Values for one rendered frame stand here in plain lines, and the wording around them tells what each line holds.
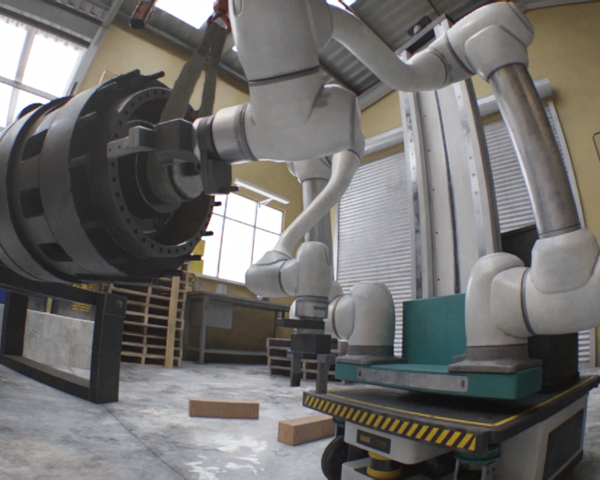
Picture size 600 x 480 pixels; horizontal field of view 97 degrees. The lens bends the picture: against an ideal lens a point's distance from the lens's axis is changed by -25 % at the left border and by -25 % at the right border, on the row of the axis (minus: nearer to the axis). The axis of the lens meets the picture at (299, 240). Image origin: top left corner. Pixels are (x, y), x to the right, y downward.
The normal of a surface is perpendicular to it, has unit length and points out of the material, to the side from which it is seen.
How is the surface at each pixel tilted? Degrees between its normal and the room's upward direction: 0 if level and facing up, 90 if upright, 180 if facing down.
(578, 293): 97
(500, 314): 98
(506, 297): 87
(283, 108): 136
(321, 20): 107
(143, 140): 90
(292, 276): 92
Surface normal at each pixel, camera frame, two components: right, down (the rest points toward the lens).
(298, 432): 0.73, -0.15
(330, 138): 0.01, 0.71
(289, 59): 0.30, 0.57
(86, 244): -0.22, 0.65
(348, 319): -0.64, -0.22
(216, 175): 0.95, -0.04
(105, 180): -0.30, 0.23
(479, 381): -0.87, -0.18
